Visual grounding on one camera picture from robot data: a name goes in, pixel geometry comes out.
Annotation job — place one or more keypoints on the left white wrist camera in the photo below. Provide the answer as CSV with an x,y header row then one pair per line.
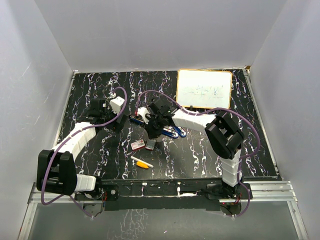
x,y
116,103

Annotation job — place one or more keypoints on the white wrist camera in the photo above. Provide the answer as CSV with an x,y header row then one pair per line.
x,y
143,112
116,103

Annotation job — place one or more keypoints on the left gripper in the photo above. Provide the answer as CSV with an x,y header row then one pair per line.
x,y
118,126

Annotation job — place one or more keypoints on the red white staple box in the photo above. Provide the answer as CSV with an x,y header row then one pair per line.
x,y
137,145

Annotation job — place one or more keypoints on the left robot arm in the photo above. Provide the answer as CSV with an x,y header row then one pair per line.
x,y
56,167

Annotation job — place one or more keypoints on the yellow marker cap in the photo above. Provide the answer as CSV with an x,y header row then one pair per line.
x,y
142,165

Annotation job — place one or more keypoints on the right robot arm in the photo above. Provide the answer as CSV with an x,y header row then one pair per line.
x,y
222,132

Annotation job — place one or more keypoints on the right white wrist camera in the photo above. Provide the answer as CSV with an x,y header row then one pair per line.
x,y
143,112

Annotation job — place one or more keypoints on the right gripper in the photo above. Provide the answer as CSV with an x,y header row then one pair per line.
x,y
150,132

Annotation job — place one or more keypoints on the white marker pen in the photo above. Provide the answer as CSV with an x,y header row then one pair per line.
x,y
141,161

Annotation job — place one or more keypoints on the small whiteboard orange frame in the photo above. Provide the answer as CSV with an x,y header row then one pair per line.
x,y
205,89

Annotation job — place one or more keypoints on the staple tray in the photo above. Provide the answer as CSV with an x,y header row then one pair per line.
x,y
150,145

